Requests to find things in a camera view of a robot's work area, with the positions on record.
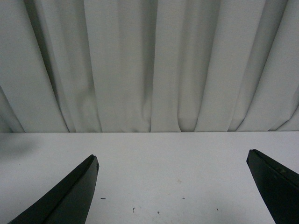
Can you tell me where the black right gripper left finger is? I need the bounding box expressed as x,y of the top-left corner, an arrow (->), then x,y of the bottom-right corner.
10,154 -> 99,224

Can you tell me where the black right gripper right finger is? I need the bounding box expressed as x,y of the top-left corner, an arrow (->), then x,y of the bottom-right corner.
246,149 -> 299,224

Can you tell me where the grey pleated curtain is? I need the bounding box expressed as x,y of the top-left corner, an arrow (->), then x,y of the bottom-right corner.
0,0 -> 299,133

